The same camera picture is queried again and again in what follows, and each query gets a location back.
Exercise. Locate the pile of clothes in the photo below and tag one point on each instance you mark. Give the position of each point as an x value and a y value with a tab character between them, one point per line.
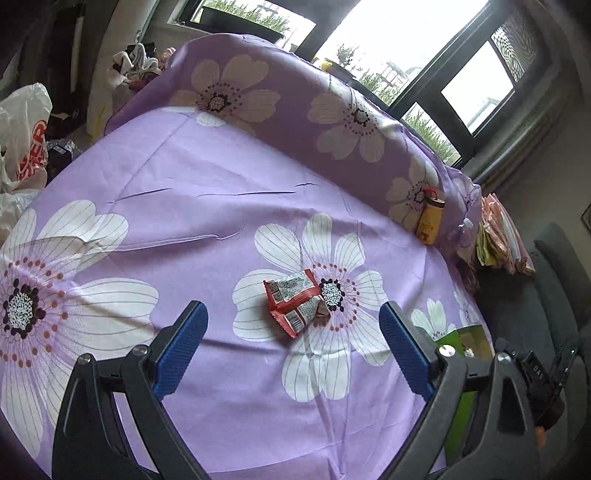
138	64

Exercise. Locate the grey sofa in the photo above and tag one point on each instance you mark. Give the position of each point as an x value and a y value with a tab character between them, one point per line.
554	277

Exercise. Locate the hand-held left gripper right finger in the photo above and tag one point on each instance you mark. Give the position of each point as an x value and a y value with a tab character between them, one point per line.
406	350

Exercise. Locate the black framed window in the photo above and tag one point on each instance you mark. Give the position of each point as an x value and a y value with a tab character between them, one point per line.
415	37

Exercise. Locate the red snack packet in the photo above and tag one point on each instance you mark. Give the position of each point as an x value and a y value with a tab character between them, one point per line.
295	304

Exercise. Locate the white plastic bag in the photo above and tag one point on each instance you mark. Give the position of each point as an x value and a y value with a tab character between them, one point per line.
23	124

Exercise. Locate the purple floral bedsheet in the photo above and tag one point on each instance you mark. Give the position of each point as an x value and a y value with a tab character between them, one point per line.
184	184

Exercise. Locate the clear plastic bottle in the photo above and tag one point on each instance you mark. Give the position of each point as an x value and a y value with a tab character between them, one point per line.
465	235

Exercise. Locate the green cardboard box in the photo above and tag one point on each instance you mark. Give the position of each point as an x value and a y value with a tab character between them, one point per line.
461	424

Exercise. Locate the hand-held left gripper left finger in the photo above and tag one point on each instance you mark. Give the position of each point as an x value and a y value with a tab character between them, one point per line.
180	350

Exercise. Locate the stack of folded pink cloths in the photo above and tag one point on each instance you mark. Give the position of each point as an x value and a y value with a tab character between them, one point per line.
503	235

